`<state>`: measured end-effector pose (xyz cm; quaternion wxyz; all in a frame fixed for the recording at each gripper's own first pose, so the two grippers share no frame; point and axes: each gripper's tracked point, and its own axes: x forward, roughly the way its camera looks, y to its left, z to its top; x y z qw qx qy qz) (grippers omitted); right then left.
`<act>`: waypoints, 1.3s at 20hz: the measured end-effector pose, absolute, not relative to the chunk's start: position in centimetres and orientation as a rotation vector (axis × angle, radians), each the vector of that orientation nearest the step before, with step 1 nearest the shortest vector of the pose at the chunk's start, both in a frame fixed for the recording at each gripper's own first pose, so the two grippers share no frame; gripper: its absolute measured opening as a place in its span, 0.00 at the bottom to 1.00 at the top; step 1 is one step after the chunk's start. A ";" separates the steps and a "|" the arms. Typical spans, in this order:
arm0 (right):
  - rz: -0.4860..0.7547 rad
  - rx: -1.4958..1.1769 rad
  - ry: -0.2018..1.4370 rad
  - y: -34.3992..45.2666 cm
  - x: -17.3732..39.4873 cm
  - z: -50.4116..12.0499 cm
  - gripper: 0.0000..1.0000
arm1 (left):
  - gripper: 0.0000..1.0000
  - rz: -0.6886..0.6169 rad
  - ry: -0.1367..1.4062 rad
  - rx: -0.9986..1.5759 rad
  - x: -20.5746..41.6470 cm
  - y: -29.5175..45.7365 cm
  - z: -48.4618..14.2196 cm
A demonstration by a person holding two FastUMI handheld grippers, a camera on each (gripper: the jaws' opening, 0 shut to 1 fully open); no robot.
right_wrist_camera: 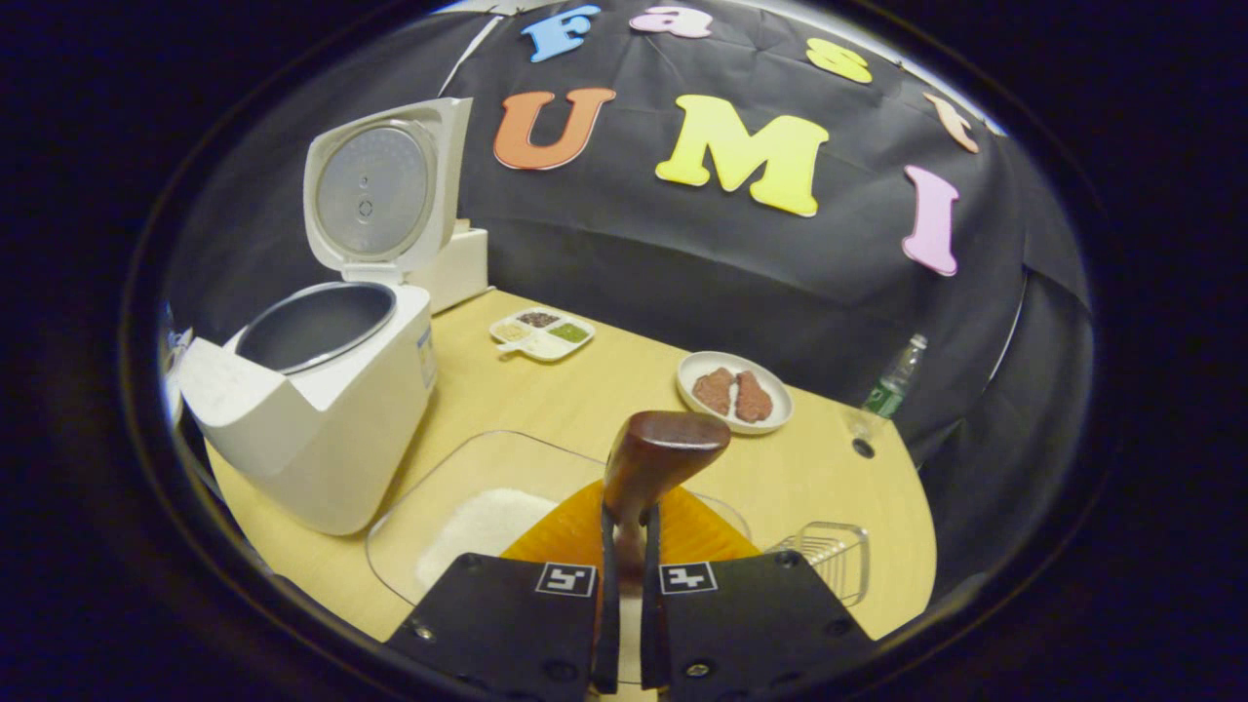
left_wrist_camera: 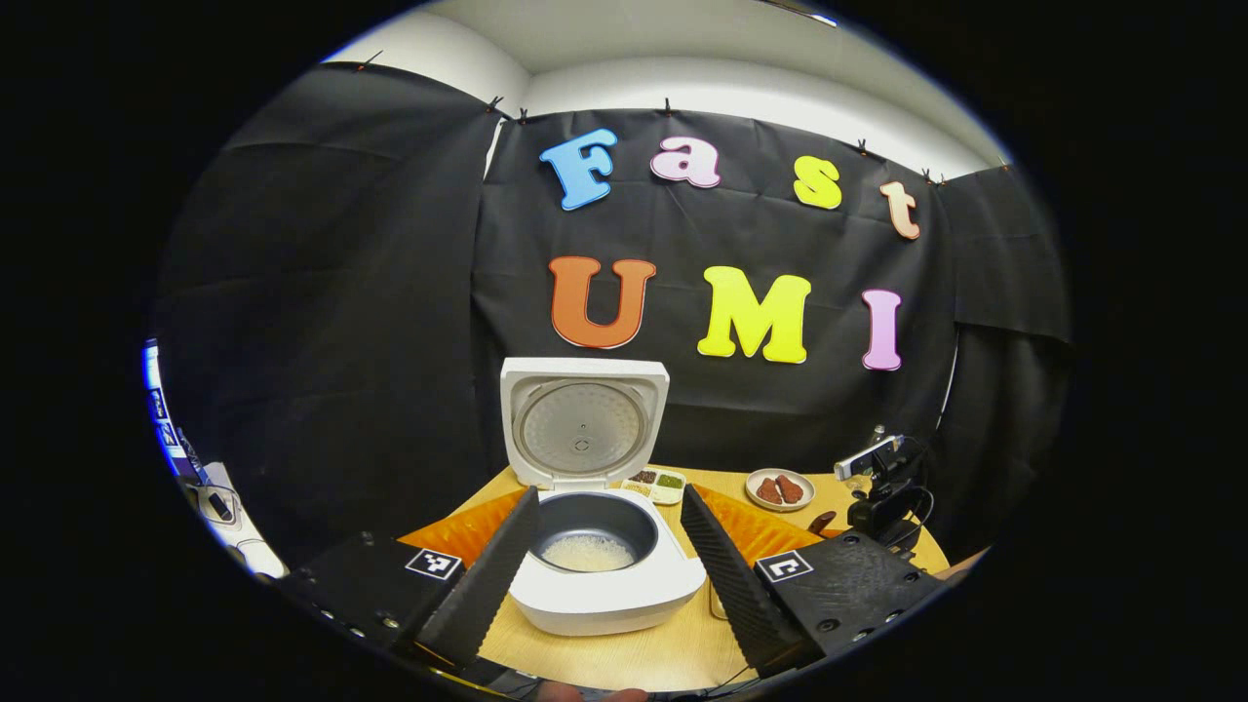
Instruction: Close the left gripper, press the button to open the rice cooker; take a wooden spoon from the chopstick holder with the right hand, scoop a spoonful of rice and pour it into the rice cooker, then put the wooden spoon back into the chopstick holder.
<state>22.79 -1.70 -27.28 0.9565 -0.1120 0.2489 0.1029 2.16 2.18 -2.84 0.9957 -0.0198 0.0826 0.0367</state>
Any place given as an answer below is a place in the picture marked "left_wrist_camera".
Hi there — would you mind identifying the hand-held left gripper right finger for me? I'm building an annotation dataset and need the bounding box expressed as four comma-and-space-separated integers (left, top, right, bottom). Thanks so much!
680, 484, 948, 680

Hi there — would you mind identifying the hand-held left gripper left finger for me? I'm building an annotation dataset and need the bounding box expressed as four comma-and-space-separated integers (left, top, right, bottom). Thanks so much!
281, 487, 543, 670

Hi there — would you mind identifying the white rice cooker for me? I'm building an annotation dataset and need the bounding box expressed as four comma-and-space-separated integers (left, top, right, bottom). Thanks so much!
499, 357, 708, 638

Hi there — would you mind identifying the white round plate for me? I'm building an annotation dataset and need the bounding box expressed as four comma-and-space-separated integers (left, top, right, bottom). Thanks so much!
745, 468, 816, 513

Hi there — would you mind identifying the white sectioned condiment dish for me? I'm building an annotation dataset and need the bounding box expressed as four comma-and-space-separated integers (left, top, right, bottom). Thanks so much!
621, 468, 687, 506

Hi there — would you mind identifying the white equipment with black panel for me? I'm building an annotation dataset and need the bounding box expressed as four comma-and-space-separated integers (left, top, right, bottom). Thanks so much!
144, 339, 290, 578

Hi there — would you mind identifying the black backdrop cloth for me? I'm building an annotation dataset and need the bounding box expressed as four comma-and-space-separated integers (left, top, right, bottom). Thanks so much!
156, 60, 1073, 576

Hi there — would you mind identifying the ceiling light panel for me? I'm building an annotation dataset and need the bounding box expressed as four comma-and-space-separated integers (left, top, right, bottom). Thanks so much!
760, 0, 839, 28

